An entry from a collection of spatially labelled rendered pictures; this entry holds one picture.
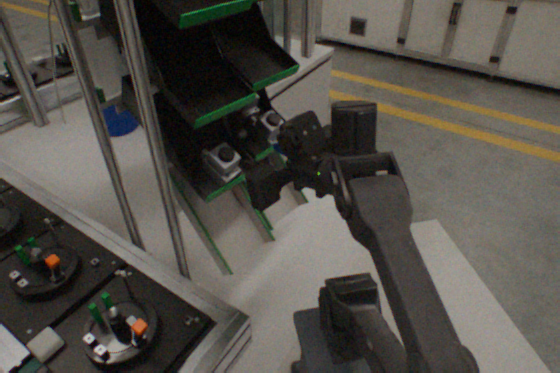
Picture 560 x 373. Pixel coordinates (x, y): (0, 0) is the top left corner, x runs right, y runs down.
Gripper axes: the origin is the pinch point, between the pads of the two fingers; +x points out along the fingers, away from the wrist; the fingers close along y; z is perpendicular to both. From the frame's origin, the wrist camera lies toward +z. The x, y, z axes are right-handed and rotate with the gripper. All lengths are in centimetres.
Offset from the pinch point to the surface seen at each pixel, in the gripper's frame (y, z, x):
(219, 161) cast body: 2.0, -2.4, 12.7
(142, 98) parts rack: 9.6, 11.5, 18.7
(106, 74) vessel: -16, 5, 99
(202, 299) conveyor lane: 11.1, -32.6, 18.7
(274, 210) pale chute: -14.8, -25.7, 20.8
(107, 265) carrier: 21, -26, 39
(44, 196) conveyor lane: 22, -18, 75
